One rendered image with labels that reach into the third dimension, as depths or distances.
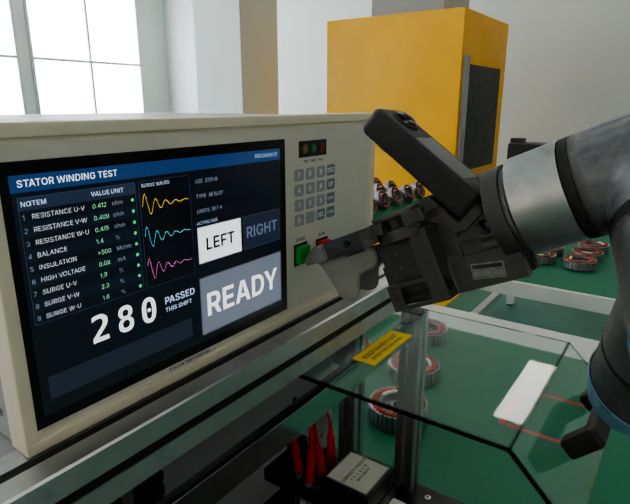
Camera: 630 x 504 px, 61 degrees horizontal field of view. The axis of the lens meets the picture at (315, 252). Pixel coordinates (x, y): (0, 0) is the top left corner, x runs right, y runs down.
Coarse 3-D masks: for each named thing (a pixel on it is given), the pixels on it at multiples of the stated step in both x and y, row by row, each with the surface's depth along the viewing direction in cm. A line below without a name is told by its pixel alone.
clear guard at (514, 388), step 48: (432, 336) 63; (480, 336) 63; (528, 336) 63; (336, 384) 52; (384, 384) 52; (432, 384) 52; (480, 384) 52; (528, 384) 52; (576, 384) 56; (480, 432) 44; (528, 432) 45; (576, 480) 45
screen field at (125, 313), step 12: (144, 300) 39; (156, 300) 40; (108, 312) 37; (120, 312) 37; (132, 312) 38; (144, 312) 39; (156, 312) 40; (96, 324) 36; (108, 324) 37; (120, 324) 38; (132, 324) 38; (144, 324) 39; (96, 336) 36; (108, 336) 37; (120, 336) 38
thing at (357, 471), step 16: (272, 464) 66; (288, 464) 66; (304, 464) 66; (336, 464) 63; (352, 464) 63; (368, 464) 63; (384, 464) 63; (272, 480) 65; (288, 480) 63; (320, 480) 63; (336, 480) 60; (352, 480) 60; (368, 480) 60; (384, 480) 60; (304, 496) 62; (320, 496) 61; (336, 496) 60; (352, 496) 58; (368, 496) 58; (384, 496) 61
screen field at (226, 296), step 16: (272, 256) 50; (224, 272) 45; (240, 272) 47; (256, 272) 49; (272, 272) 51; (208, 288) 44; (224, 288) 46; (240, 288) 47; (256, 288) 49; (272, 288) 51; (208, 304) 44; (224, 304) 46; (240, 304) 48; (256, 304) 50; (208, 320) 45; (224, 320) 46
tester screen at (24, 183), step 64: (64, 192) 33; (128, 192) 36; (192, 192) 41; (256, 192) 47; (64, 256) 33; (128, 256) 37; (192, 256) 42; (256, 256) 49; (64, 320) 34; (192, 320) 43
